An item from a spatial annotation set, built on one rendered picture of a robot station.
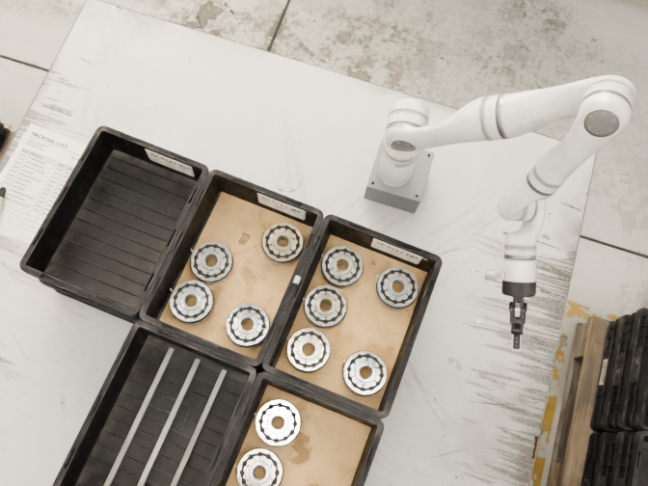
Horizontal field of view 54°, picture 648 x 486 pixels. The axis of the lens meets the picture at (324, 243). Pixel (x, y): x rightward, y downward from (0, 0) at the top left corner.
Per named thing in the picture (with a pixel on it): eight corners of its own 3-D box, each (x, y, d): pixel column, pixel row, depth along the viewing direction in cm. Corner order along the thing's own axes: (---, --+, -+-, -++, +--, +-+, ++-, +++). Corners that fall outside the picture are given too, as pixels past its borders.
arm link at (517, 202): (489, 201, 146) (519, 164, 135) (523, 202, 148) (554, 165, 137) (498, 227, 142) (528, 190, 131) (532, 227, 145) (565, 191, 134)
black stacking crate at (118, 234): (113, 146, 167) (100, 124, 156) (216, 186, 165) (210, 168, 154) (37, 281, 155) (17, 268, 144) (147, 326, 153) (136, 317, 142)
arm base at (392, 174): (381, 152, 172) (386, 124, 155) (414, 159, 171) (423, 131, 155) (374, 183, 169) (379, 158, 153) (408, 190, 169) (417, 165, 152)
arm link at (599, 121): (557, 206, 132) (565, 179, 137) (640, 119, 110) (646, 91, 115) (518, 185, 133) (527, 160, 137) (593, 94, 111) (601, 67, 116)
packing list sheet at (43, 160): (25, 121, 180) (24, 121, 179) (100, 145, 179) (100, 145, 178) (-30, 225, 170) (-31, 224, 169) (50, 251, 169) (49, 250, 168)
